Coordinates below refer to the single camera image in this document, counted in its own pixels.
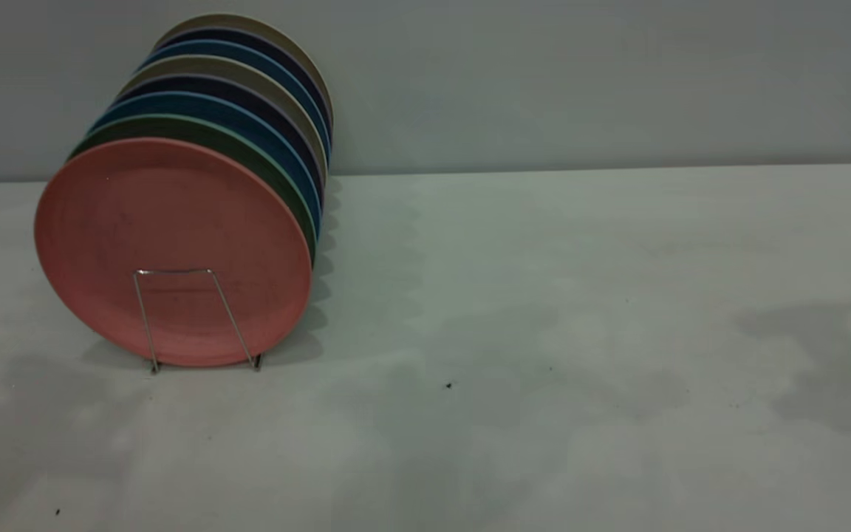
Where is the metal wire plate rack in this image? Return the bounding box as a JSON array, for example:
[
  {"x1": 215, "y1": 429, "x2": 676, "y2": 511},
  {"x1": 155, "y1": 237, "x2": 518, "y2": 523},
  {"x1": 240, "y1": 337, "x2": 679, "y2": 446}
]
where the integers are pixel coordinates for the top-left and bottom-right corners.
[{"x1": 134, "y1": 268, "x2": 262, "y2": 374}]

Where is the teal green plate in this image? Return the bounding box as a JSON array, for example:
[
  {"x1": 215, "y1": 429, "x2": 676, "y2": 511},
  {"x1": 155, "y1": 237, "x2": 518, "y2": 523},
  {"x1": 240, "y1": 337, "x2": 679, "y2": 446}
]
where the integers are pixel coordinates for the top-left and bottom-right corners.
[{"x1": 67, "y1": 113, "x2": 318, "y2": 267}]

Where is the dark purple plate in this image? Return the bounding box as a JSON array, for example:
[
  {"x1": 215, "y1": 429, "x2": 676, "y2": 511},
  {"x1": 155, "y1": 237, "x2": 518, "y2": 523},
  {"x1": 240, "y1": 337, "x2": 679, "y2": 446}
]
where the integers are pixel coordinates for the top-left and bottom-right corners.
[
  {"x1": 115, "y1": 74, "x2": 325, "y2": 208},
  {"x1": 156, "y1": 27, "x2": 333, "y2": 141}
]

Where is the pink round plate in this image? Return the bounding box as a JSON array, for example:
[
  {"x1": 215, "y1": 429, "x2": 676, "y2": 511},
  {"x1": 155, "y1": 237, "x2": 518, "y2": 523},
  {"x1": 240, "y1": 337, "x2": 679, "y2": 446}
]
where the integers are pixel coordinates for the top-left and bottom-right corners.
[{"x1": 34, "y1": 137, "x2": 313, "y2": 368}]

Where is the beige plate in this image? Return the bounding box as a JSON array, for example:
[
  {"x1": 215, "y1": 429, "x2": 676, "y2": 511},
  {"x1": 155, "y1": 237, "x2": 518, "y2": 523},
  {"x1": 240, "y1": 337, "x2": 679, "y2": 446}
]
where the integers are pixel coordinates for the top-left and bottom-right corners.
[
  {"x1": 154, "y1": 13, "x2": 335, "y2": 126},
  {"x1": 121, "y1": 55, "x2": 329, "y2": 185}
]

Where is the blue plate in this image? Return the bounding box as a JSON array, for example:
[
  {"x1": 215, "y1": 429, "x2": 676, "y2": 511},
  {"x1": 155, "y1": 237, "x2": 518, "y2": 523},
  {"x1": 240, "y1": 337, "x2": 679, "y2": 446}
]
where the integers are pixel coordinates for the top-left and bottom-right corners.
[
  {"x1": 89, "y1": 91, "x2": 323, "y2": 237},
  {"x1": 141, "y1": 39, "x2": 332, "y2": 163}
]

